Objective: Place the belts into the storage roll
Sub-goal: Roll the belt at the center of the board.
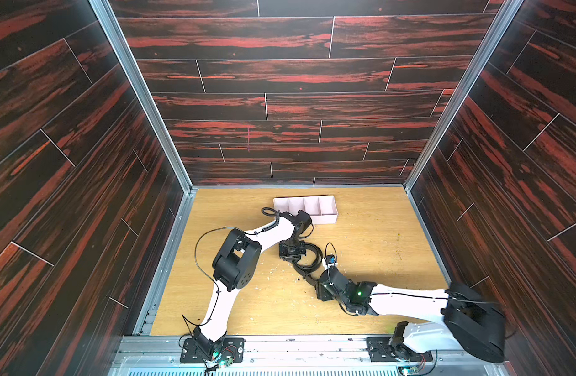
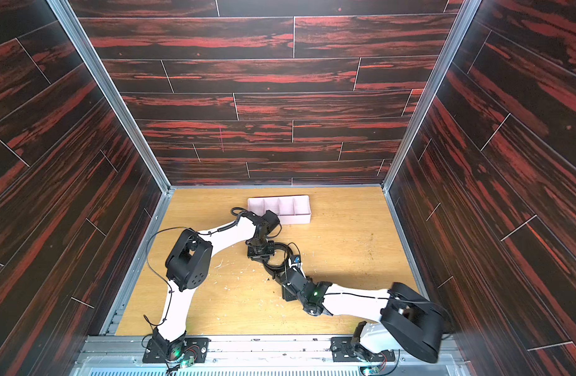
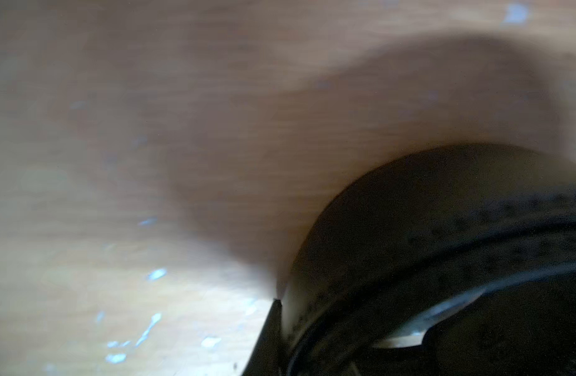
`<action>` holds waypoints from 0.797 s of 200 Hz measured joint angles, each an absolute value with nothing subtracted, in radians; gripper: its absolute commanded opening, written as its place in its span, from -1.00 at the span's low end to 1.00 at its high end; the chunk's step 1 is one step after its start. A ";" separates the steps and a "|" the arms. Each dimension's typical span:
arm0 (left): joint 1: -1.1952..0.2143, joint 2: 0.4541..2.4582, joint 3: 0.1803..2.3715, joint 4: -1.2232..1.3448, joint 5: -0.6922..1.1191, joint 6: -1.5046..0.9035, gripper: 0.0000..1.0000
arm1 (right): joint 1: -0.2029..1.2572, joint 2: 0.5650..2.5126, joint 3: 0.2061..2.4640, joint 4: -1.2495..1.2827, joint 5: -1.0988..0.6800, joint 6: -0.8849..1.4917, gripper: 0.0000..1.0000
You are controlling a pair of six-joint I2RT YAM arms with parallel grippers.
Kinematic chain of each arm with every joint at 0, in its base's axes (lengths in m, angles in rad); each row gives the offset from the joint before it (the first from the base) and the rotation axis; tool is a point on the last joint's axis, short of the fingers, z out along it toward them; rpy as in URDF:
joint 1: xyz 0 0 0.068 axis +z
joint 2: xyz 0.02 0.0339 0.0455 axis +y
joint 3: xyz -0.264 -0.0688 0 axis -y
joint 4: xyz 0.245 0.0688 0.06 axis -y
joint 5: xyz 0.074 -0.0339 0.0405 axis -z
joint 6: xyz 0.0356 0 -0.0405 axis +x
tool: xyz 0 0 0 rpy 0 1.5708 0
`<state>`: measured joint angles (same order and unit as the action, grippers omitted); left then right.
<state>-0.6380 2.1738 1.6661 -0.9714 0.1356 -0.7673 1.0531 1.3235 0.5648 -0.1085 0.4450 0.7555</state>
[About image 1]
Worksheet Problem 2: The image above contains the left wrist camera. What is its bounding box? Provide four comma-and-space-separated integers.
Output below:
291, 210, 312, 237

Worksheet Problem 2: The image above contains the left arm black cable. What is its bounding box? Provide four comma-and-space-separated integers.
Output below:
181, 207, 282, 335

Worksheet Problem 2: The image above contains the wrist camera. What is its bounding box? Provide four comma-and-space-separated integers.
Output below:
291, 210, 312, 237
322, 255, 336, 269

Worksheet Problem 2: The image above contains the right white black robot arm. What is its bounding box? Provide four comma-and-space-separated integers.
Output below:
307, 265, 506, 363

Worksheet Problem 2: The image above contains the pink divided storage box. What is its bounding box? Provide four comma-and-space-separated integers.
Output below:
273, 195, 338, 225

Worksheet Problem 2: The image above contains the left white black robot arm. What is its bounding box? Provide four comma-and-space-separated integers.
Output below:
193, 212, 312, 357

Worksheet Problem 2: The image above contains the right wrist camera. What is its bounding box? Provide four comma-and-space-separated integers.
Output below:
322, 255, 336, 269

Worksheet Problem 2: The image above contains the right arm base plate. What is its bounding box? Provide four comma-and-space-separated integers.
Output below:
366, 337, 433, 363

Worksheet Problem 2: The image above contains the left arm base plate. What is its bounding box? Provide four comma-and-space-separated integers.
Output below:
180, 337, 245, 366

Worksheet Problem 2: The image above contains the black leather belt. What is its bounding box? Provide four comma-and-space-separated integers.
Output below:
292, 242, 323, 285

